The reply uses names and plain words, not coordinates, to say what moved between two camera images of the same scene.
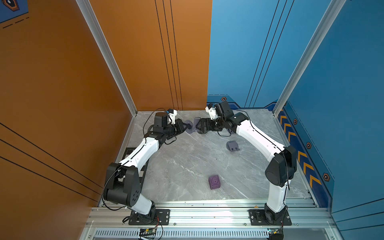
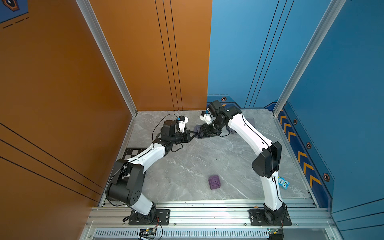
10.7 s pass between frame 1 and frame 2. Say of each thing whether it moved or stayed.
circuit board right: stayed
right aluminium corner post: stayed
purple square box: stayed
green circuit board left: stayed
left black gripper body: moved
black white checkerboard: stayed
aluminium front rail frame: stayed
